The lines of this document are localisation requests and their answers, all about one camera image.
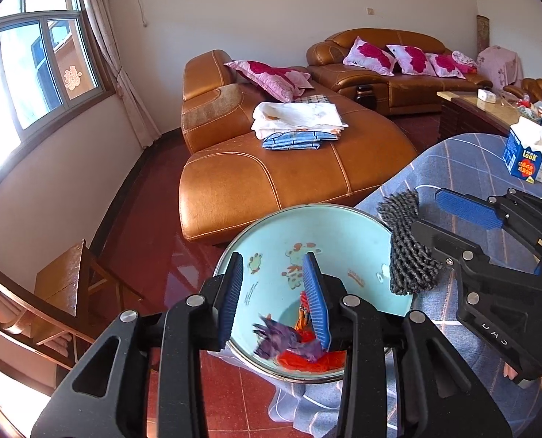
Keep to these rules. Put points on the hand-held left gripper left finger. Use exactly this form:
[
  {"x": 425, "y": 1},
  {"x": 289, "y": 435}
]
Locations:
[{"x": 232, "y": 292}]

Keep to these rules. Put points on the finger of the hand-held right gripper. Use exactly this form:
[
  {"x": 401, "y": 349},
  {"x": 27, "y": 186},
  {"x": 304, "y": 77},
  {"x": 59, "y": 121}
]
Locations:
[
  {"x": 453, "y": 248},
  {"x": 469, "y": 207}
]

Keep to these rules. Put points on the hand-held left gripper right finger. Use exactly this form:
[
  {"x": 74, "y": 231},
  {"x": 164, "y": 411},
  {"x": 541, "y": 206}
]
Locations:
[{"x": 316, "y": 301}]

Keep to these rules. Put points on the orange foil wrapper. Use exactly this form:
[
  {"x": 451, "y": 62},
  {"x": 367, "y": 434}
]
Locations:
[{"x": 303, "y": 317}]

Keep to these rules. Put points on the grey chenille cloth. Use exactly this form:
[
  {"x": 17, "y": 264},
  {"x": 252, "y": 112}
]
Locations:
[{"x": 407, "y": 255}]

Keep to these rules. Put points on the purple plastic wrapper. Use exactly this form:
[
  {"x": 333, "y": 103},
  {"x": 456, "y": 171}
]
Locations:
[{"x": 280, "y": 340}]

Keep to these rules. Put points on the red plastic wrapper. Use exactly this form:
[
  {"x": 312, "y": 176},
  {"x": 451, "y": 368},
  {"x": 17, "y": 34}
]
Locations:
[{"x": 330, "y": 360}]

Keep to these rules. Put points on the light blue cartoon basin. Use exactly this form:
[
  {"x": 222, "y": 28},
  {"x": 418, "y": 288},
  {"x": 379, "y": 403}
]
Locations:
[{"x": 344, "y": 242}]

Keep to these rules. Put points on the blue checked tablecloth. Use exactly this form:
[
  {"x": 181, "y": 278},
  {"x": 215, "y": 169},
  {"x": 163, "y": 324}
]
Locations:
[{"x": 462, "y": 164}]

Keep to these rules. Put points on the blue gable-top carton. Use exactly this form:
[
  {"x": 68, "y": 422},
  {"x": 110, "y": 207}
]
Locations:
[{"x": 519, "y": 155}]

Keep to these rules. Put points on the wooden coffee table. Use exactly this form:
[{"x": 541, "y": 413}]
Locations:
[{"x": 462, "y": 109}]

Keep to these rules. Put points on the brown leather chaise sofa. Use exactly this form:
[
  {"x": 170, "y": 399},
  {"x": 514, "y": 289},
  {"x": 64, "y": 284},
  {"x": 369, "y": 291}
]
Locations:
[{"x": 261, "y": 182}]

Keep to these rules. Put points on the white box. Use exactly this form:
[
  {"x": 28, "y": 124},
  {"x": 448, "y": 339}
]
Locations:
[{"x": 486, "y": 95}]

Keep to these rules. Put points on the brown leather long sofa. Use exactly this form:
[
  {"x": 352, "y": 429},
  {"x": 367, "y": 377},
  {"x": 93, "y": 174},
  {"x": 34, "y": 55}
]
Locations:
[{"x": 417, "y": 93}]

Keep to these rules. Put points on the brown leather armchair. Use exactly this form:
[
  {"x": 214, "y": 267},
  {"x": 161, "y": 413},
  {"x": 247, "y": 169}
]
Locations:
[{"x": 533, "y": 85}]

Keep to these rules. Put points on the pink pillow red flower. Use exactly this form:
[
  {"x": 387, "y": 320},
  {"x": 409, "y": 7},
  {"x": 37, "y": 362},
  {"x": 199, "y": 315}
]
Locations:
[
  {"x": 271, "y": 75},
  {"x": 412, "y": 60},
  {"x": 369, "y": 54},
  {"x": 445, "y": 66}
]

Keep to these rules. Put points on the pink floral cover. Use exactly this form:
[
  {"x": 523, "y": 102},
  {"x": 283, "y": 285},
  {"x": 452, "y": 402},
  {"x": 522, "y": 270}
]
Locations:
[{"x": 499, "y": 64}]

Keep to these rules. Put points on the pink floral cloth bundle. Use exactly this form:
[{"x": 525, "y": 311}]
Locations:
[{"x": 464, "y": 60}]

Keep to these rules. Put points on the folded blue striped cloth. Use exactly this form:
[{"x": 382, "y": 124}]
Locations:
[{"x": 298, "y": 140}]

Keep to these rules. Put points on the wooden chair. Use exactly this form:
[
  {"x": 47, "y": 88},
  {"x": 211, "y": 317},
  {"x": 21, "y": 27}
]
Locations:
[{"x": 65, "y": 278}]

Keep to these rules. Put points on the folded white cloth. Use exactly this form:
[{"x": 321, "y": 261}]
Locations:
[{"x": 298, "y": 116}]

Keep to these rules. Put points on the checked cloth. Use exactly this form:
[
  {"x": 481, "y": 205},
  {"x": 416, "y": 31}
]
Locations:
[{"x": 311, "y": 99}]

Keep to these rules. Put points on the pink curtain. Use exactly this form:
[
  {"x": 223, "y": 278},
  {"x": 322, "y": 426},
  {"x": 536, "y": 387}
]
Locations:
[{"x": 120, "y": 54}]

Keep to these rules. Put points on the window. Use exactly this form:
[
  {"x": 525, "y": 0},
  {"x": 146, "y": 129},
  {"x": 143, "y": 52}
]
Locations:
[{"x": 38, "y": 77}]

